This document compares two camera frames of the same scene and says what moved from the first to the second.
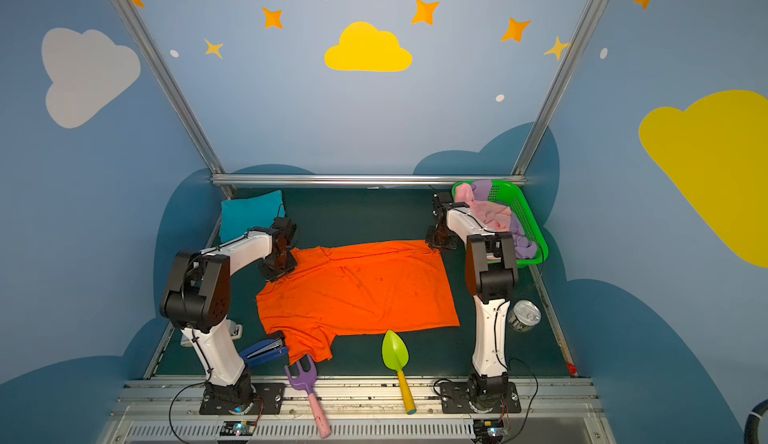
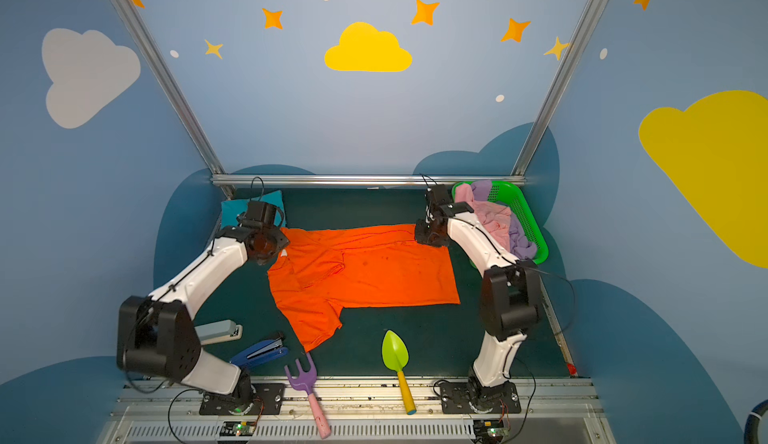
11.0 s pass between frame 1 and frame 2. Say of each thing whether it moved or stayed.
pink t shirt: stayed
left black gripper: moved
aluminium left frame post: stayed
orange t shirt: moved
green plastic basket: stayed
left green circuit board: stayed
